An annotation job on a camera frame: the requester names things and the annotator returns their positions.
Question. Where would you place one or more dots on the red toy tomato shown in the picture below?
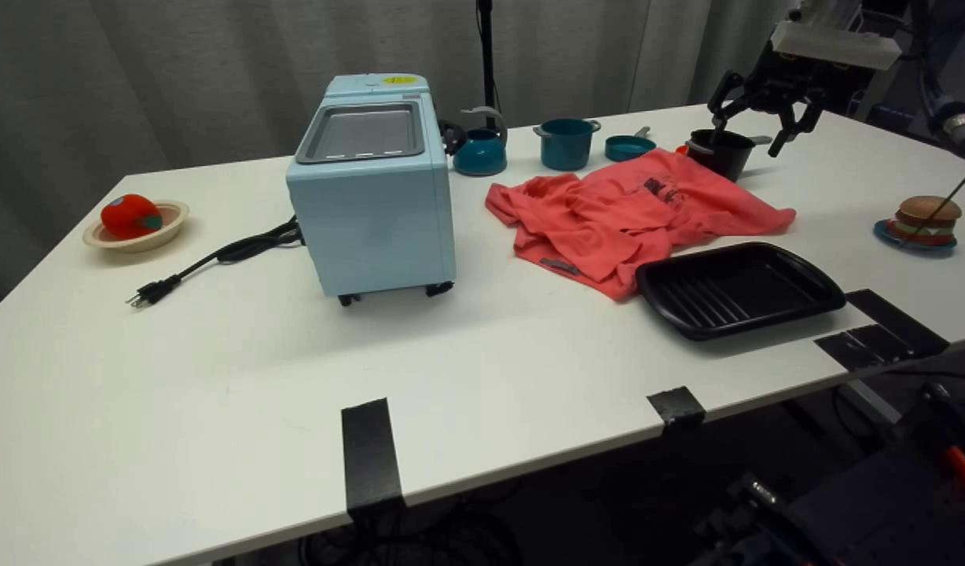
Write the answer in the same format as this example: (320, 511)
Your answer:
(128, 216)

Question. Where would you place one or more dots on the red fruit on plate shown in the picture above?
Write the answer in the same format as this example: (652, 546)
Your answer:
(168, 232)

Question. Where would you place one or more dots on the black toy pot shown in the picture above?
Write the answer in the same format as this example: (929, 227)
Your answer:
(722, 156)

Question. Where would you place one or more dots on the teal toy kettle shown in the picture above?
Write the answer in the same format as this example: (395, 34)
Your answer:
(482, 156)

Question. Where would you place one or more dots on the light blue toaster oven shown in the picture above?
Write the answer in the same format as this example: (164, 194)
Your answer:
(371, 220)

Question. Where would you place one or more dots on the teal toy pot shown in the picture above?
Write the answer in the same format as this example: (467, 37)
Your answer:
(563, 145)

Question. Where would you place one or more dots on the black camera tripod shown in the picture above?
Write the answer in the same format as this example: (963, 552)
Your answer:
(485, 51)

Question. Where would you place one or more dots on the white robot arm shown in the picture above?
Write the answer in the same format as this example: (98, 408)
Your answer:
(957, 124)

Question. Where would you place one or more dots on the long black tape strip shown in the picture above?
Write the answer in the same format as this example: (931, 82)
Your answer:
(371, 458)

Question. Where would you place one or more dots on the wide black tape patch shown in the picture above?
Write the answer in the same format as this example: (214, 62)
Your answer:
(883, 336)

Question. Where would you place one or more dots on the red sweatshirt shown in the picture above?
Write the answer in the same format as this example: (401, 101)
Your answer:
(608, 220)

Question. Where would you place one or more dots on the toy hamburger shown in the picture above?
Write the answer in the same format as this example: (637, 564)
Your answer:
(924, 219)

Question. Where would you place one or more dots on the small black tape piece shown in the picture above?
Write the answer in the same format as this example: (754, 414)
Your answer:
(678, 404)

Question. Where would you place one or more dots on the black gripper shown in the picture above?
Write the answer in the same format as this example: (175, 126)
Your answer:
(780, 78)

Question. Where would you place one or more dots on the small blue plate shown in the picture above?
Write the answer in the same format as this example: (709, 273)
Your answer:
(889, 239)

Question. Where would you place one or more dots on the black ridged grill tray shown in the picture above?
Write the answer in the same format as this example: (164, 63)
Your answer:
(734, 292)

